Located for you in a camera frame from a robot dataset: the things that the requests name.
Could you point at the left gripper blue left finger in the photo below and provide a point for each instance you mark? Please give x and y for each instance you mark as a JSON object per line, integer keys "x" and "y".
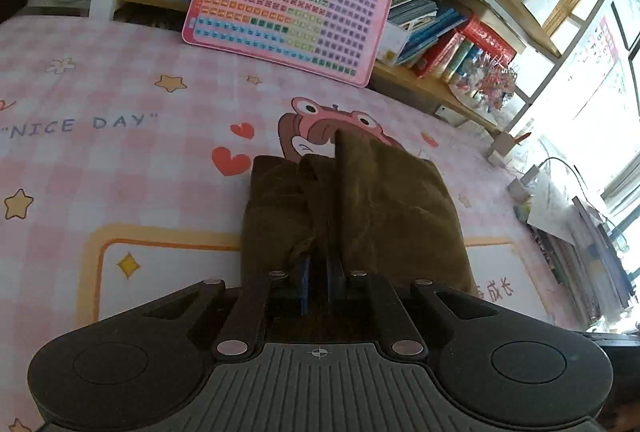
{"x": 272, "y": 307}

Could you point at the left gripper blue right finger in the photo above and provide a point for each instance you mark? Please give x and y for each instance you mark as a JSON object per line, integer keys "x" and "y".
{"x": 380, "y": 311}

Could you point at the brown corduroy garment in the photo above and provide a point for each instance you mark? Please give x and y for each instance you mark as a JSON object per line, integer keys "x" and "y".
{"x": 372, "y": 207}

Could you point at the pink checkered tablecloth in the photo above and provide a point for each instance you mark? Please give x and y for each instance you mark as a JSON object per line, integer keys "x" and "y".
{"x": 125, "y": 165}

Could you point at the red book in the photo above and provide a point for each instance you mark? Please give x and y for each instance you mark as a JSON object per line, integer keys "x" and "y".
{"x": 462, "y": 45}

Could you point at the pink learning tablet toy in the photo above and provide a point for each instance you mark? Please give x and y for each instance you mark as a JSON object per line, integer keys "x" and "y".
{"x": 337, "y": 39}

